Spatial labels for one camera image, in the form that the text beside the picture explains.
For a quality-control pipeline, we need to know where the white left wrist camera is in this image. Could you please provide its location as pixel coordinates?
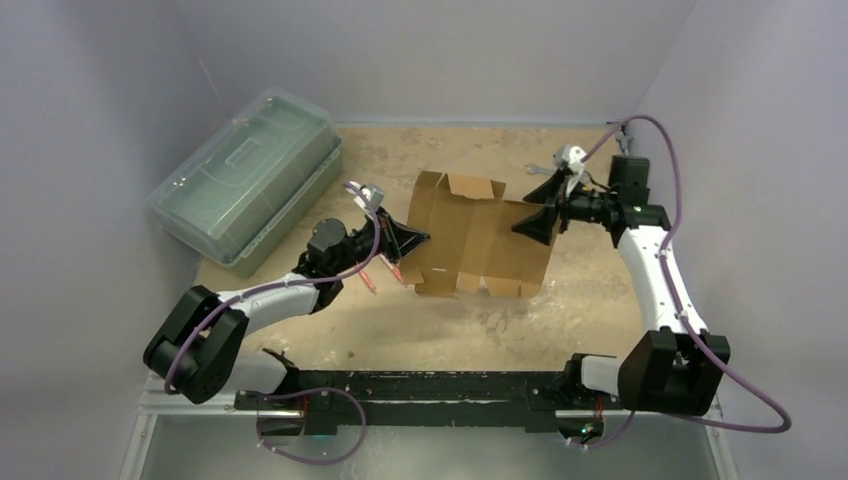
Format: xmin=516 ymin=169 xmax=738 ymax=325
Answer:
xmin=355 ymin=184 xmax=384 ymax=212

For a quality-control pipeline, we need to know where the red pen with label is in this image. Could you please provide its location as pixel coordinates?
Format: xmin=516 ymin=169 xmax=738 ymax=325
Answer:
xmin=379 ymin=255 xmax=406 ymax=286

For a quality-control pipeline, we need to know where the brown cardboard box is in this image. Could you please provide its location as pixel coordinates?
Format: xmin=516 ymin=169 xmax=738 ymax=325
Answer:
xmin=399 ymin=171 xmax=553 ymax=298

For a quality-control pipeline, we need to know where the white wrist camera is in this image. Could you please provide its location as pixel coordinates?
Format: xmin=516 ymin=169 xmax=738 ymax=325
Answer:
xmin=553 ymin=145 xmax=586 ymax=189
xmin=355 ymin=184 xmax=384 ymax=212

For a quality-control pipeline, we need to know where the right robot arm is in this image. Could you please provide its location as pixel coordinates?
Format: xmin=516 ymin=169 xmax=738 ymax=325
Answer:
xmin=512 ymin=155 xmax=731 ymax=417

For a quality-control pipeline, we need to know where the pink pen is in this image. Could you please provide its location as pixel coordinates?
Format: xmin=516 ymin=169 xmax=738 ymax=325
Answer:
xmin=357 ymin=263 xmax=378 ymax=295

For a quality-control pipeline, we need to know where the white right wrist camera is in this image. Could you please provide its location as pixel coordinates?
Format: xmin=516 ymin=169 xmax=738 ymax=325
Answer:
xmin=553 ymin=145 xmax=586 ymax=189

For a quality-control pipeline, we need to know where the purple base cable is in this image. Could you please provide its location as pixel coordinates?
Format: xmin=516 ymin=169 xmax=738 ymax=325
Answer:
xmin=254 ymin=386 xmax=368 ymax=466

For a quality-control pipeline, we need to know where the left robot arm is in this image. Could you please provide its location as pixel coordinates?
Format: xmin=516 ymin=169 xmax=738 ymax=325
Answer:
xmin=142 ymin=208 xmax=430 ymax=409

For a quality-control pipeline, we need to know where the clear plastic storage box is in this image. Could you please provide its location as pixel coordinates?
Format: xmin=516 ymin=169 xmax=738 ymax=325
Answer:
xmin=148 ymin=89 xmax=343 ymax=278

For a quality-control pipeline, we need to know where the silver wrench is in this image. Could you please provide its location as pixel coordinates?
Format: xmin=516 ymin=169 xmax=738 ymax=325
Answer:
xmin=523 ymin=163 xmax=556 ymax=176

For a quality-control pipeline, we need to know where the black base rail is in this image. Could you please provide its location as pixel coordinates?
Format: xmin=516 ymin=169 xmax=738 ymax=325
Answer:
xmin=234 ymin=360 xmax=618 ymax=436

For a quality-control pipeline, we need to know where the aluminium frame rail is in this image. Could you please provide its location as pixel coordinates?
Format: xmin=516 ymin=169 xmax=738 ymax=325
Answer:
xmin=119 ymin=370 xmax=306 ymax=480

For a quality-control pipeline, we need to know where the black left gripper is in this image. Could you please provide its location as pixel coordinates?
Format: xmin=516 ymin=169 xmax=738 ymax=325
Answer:
xmin=331 ymin=206 xmax=428 ymax=275

